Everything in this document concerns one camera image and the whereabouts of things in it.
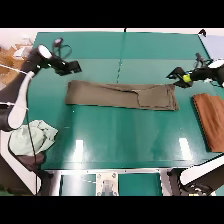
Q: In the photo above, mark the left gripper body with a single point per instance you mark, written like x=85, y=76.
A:
x=66, y=67

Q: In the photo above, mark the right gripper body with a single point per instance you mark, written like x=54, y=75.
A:
x=194, y=75

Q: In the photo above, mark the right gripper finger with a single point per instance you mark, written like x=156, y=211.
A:
x=182, y=84
x=175, y=73

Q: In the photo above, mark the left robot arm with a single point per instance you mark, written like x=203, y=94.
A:
x=20, y=96

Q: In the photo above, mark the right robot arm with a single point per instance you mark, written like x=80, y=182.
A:
x=213, y=72

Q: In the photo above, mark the rust brown folded garment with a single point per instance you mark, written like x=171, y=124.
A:
x=210, y=121

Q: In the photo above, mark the olive brown garment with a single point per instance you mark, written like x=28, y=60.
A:
x=123, y=95

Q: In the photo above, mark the pale green garment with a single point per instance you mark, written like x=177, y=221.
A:
x=30, y=137

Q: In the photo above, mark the dark brown garment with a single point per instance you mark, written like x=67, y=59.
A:
x=31, y=161

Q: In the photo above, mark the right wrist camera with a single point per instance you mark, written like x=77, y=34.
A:
x=200, y=59

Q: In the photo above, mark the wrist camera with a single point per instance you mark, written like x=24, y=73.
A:
x=200, y=59
x=58, y=42

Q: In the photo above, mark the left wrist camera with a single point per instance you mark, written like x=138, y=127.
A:
x=58, y=42

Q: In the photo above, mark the silver frame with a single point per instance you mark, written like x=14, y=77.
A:
x=106, y=183

